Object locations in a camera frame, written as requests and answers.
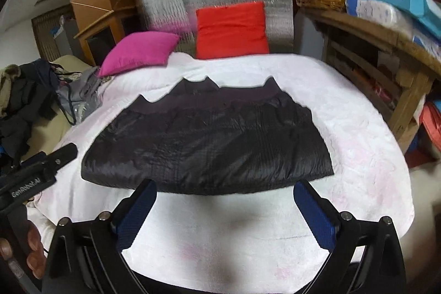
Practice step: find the brown fleece garment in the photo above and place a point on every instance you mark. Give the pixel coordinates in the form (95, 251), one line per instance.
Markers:
(7, 75)

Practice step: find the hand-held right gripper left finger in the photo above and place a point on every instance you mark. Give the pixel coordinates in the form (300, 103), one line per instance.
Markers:
(136, 214)

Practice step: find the pink pillow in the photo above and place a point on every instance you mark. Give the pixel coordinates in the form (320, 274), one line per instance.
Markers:
(137, 51)

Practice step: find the blue white patterned package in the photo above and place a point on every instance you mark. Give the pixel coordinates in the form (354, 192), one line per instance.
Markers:
(372, 10)

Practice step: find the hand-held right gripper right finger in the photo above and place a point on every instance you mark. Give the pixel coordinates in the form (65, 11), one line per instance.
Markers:
(315, 214)

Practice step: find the white pink floral blanket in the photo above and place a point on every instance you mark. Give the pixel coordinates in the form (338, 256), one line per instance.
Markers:
(361, 159)

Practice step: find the brown wooden door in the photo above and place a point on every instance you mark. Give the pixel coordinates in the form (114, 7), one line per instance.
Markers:
(43, 35)

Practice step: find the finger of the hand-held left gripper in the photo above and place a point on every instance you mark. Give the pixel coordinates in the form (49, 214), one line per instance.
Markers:
(63, 153)

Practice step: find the red storage item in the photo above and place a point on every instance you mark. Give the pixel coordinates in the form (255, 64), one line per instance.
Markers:
(432, 121)

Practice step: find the beige sofa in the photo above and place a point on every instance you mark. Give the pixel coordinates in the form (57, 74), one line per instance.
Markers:
(44, 128)

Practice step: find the red pillow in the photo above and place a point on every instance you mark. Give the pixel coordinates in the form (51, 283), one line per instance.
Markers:
(231, 28)

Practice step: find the grey garment in plastic bag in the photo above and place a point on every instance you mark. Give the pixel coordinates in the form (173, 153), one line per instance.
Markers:
(79, 90)

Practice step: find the person's left hand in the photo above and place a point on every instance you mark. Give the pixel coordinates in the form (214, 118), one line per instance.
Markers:
(36, 245)

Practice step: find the black quilted jacket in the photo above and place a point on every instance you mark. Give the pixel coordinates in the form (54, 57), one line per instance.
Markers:
(206, 142)

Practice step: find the wooden glass-door cabinet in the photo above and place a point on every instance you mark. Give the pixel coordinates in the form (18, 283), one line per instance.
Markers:
(119, 23)

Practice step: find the pile of black clothes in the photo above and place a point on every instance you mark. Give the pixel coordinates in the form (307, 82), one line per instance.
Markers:
(20, 108)

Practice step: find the wooden bench shelf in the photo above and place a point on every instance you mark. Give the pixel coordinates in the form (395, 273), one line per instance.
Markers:
(379, 28)

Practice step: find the grey background cabinet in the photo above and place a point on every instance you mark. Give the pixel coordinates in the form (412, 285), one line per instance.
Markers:
(63, 35)

